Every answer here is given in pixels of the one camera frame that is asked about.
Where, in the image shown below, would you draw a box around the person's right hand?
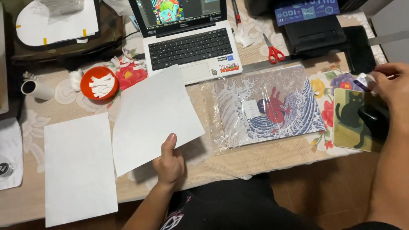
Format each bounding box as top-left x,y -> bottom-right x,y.
367,63 -> 409,112

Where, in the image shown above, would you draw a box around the white cut-out paper with tape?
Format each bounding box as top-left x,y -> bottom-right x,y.
16,0 -> 99,47

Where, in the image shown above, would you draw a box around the cat print mouse pad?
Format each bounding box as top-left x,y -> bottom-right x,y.
332,88 -> 388,153

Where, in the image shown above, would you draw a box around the red-handled scissors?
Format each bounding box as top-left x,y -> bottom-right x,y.
262,33 -> 285,64

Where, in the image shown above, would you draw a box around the white laptop with stickers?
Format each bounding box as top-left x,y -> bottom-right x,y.
128,0 -> 243,86

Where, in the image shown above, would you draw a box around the pile of white paper strips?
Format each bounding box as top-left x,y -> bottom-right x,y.
89,73 -> 115,98

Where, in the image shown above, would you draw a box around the camouflage bag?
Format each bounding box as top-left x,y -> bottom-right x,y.
9,0 -> 126,66

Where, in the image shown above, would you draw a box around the black cable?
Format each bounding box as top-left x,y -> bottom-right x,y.
120,30 -> 146,60

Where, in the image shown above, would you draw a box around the floral beige tablecloth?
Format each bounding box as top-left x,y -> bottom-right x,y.
19,9 -> 389,192

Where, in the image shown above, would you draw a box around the black computer mouse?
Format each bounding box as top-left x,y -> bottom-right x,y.
357,104 -> 391,142

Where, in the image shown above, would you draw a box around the clear plastic bag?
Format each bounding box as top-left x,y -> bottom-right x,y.
32,0 -> 85,17

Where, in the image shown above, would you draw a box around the person's left hand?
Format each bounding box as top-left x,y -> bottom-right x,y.
152,134 -> 186,191

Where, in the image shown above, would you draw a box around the orange bowl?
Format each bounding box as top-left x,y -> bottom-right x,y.
80,66 -> 120,101

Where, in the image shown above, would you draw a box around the cardboard tube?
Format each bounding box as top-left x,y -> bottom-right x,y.
21,79 -> 56,101

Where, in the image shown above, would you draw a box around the person's black shorts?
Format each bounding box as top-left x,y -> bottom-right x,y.
160,173 -> 409,230

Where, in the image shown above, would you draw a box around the blue printed card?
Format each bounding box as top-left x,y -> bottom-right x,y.
274,0 -> 340,27

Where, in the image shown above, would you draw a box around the white cotton wad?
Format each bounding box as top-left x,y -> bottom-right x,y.
69,69 -> 83,92

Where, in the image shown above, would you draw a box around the white paper offcuts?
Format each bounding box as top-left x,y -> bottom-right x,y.
234,27 -> 257,49

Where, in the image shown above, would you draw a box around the small black jar lid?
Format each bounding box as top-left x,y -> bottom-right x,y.
0,162 -> 14,178

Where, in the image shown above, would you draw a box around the wave print in plastic sleeve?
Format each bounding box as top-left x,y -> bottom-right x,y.
200,64 -> 327,156

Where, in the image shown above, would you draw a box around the metal ruler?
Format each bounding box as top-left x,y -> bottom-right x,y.
241,54 -> 303,75

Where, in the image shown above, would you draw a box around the scattered white paper scraps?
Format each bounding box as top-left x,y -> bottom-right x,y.
110,48 -> 148,72

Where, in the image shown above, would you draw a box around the black flat printer tray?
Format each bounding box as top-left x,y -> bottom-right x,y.
343,26 -> 377,75

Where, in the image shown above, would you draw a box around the black printer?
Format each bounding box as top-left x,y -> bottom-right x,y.
245,0 -> 371,59

